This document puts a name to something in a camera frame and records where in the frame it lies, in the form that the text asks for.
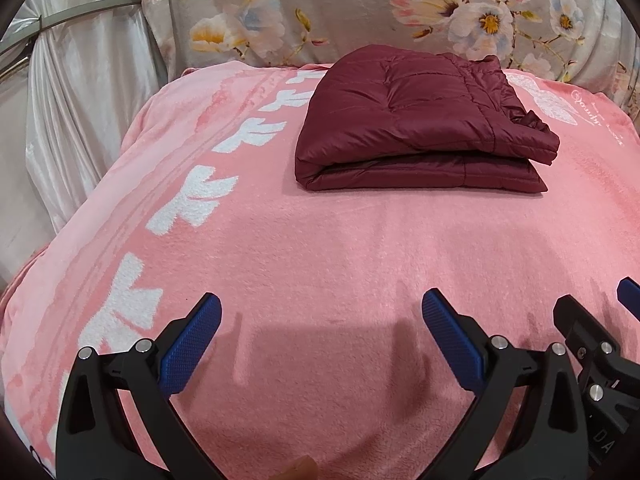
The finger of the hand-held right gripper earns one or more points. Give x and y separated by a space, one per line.
575 320
631 297

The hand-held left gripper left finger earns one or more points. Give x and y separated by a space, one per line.
192 345

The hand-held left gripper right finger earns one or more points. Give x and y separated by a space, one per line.
450 345

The maroon puffer jacket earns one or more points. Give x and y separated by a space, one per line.
400 125

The person's left hand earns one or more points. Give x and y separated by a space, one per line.
300 467

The pink printed blanket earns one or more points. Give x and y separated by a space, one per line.
310 260

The white cartoon print cushion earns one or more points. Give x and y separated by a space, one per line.
37 462

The white satin curtain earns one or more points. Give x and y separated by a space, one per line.
75 110

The grey floral bed sheet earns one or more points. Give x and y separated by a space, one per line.
325 10

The curved metal rail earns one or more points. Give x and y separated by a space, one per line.
100 10

